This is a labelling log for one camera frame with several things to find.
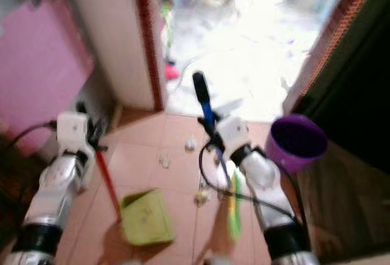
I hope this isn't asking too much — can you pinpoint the yellow dustpan with red handle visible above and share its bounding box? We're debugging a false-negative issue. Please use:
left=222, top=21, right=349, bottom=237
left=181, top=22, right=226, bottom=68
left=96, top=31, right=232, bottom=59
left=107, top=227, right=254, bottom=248
left=94, top=149, right=177, bottom=246

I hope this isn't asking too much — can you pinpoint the thin grey floor cable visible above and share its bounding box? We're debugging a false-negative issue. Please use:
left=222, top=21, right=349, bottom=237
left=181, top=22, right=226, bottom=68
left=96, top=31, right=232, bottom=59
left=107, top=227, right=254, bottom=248
left=174, top=52, right=207, bottom=93

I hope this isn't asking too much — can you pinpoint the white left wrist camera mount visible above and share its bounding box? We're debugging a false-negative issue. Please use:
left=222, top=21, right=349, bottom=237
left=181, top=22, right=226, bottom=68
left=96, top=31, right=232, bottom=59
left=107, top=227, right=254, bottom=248
left=57, top=111, right=92, bottom=156

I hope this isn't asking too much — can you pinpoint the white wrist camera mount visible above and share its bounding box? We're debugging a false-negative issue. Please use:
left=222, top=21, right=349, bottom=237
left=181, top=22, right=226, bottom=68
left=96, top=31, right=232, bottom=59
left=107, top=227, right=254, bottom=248
left=216, top=116, right=252, bottom=154
left=57, top=111, right=92, bottom=156

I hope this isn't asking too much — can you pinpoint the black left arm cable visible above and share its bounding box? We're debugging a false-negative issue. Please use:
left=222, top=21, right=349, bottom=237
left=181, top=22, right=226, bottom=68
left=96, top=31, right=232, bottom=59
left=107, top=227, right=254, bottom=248
left=6, top=121, right=59, bottom=156

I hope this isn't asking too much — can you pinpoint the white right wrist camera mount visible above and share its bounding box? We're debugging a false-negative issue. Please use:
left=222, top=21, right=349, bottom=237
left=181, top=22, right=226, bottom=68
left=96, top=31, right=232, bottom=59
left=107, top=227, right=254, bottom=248
left=216, top=116, right=252, bottom=154

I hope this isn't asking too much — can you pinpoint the white pillar with brick edge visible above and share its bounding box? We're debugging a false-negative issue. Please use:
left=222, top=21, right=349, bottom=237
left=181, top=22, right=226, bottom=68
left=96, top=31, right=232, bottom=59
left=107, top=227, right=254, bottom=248
left=64, top=0, right=168, bottom=111

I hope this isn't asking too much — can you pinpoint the purple plastic bucket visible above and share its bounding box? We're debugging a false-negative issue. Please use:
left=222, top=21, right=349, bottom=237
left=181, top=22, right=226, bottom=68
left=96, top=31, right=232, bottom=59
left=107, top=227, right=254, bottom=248
left=265, top=114, right=329, bottom=174

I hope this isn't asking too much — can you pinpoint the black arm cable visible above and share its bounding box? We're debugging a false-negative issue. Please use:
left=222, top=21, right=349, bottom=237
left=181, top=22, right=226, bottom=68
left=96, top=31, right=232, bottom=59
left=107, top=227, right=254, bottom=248
left=6, top=121, right=59, bottom=156
left=198, top=143, right=305, bottom=218

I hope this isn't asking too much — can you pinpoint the brown litter clump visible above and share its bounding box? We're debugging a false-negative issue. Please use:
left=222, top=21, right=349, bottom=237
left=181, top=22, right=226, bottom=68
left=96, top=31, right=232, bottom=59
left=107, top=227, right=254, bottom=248
left=193, top=190, right=209, bottom=208

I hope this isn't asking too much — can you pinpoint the red brick door frame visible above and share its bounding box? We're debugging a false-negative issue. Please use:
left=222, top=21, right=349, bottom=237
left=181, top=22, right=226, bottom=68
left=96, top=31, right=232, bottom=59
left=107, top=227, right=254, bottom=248
left=282, top=0, right=383, bottom=115

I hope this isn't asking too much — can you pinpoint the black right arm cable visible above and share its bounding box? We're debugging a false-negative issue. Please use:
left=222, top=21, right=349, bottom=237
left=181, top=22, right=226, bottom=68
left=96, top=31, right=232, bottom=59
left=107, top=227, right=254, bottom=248
left=198, top=143, right=305, bottom=218

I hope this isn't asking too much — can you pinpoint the pink shoe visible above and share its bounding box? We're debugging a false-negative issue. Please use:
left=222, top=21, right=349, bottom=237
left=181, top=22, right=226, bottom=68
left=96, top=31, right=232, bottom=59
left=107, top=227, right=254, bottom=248
left=165, top=63, right=179, bottom=80

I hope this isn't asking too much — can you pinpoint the blue broom with green bristles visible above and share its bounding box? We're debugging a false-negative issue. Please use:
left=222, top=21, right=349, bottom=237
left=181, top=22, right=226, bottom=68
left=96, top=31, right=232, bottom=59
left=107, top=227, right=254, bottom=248
left=192, top=71, right=244, bottom=241

